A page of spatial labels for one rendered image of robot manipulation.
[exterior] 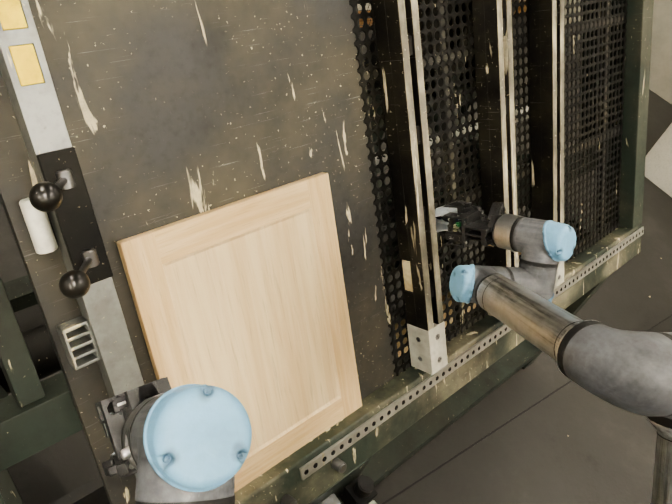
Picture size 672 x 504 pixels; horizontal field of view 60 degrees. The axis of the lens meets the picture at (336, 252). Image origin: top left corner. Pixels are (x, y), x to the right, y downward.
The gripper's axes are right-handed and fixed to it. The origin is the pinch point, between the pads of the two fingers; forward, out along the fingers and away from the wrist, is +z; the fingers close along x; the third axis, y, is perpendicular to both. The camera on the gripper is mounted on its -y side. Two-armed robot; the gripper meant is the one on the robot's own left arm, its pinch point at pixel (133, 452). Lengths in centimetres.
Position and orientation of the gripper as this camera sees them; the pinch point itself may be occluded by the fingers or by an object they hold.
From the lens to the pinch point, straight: 79.7
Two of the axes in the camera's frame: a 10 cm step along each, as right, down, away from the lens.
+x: -8.2, 2.5, -5.2
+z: -4.6, 2.7, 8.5
